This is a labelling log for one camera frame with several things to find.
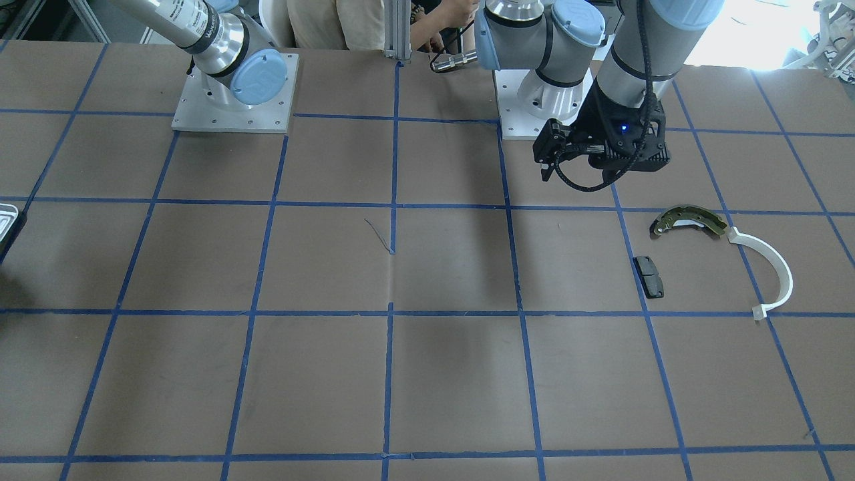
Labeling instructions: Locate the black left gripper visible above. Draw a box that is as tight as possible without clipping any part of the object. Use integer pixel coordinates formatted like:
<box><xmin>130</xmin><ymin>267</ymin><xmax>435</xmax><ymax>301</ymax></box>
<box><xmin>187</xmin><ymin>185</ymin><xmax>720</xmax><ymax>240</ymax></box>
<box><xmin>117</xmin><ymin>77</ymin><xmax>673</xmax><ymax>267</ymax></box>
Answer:
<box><xmin>571</xmin><ymin>80</ymin><xmax>671</xmax><ymax>180</ymax></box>

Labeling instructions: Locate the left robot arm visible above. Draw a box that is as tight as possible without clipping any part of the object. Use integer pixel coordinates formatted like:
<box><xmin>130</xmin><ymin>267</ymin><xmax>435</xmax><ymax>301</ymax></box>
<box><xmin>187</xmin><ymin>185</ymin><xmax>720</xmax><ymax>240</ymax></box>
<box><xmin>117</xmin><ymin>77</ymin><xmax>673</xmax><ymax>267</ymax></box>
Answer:
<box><xmin>474</xmin><ymin>1</ymin><xmax>723</xmax><ymax>192</ymax></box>

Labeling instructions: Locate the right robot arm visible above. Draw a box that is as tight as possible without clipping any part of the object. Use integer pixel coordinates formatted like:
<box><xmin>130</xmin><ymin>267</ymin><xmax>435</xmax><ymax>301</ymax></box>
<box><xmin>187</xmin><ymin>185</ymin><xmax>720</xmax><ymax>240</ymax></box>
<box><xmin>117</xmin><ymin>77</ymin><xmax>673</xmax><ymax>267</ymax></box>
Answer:
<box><xmin>113</xmin><ymin>1</ymin><xmax>288</xmax><ymax>106</ymax></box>

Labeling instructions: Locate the silver ribbed metal tray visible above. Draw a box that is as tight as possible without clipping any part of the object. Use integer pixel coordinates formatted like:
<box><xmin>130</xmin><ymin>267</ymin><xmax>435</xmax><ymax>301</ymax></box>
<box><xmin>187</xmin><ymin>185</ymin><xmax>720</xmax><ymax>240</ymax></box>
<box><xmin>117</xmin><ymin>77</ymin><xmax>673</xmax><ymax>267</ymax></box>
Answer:
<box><xmin>1</xmin><ymin>203</ymin><xmax>19</xmax><ymax>246</ymax></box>

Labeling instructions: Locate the olive metal brake shoe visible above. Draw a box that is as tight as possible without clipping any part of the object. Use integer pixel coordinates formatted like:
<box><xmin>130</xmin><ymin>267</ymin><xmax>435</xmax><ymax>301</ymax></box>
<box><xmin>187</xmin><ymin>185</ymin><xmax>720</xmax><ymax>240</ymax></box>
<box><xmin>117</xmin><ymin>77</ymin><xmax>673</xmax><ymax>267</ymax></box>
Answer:
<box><xmin>649</xmin><ymin>204</ymin><xmax>729</xmax><ymax>236</ymax></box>

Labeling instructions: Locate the dark grey brake pad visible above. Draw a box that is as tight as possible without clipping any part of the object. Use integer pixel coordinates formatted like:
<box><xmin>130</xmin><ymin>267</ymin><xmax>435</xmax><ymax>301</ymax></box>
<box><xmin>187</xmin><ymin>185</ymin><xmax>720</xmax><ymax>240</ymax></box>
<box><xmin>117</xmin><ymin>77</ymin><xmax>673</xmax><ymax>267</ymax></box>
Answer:
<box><xmin>633</xmin><ymin>256</ymin><xmax>665</xmax><ymax>299</ymax></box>

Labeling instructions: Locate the white curved plastic strip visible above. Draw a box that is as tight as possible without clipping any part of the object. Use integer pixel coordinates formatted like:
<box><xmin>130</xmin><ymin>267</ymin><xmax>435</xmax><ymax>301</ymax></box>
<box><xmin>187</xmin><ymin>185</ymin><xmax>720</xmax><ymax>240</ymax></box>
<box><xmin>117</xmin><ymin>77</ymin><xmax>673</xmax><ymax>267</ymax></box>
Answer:
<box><xmin>724</xmin><ymin>226</ymin><xmax>794</xmax><ymax>322</ymax></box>

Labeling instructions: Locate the person in beige shirt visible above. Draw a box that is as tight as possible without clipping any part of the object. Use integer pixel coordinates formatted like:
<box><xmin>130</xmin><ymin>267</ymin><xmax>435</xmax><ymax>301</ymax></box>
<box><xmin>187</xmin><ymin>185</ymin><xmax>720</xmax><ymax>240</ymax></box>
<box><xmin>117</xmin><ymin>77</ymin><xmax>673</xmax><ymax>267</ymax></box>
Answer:
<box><xmin>287</xmin><ymin>1</ymin><xmax>478</xmax><ymax>51</ymax></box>

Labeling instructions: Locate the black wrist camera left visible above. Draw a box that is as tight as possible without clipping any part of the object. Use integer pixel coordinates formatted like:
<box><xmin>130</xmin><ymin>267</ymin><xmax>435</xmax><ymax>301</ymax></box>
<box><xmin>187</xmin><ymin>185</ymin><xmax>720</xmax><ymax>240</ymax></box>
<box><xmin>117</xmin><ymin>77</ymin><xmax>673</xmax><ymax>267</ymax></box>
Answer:
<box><xmin>532</xmin><ymin>118</ymin><xmax>573</xmax><ymax>182</ymax></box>

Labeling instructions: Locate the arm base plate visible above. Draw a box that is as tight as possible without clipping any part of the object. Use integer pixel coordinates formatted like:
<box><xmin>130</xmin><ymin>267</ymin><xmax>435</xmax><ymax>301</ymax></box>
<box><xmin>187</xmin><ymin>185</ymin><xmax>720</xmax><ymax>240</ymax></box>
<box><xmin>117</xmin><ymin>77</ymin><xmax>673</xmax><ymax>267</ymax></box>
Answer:
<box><xmin>493</xmin><ymin>61</ymin><xmax>602</xmax><ymax>141</ymax></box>
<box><xmin>171</xmin><ymin>52</ymin><xmax>301</xmax><ymax>134</ymax></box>

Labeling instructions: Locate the aluminium frame post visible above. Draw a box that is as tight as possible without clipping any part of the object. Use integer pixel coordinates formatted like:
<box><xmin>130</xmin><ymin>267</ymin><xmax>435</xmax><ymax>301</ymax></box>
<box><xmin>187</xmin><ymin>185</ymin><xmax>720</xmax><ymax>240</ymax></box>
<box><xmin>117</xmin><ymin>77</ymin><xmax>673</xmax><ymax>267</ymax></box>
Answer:
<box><xmin>383</xmin><ymin>0</ymin><xmax>411</xmax><ymax>63</ymax></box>

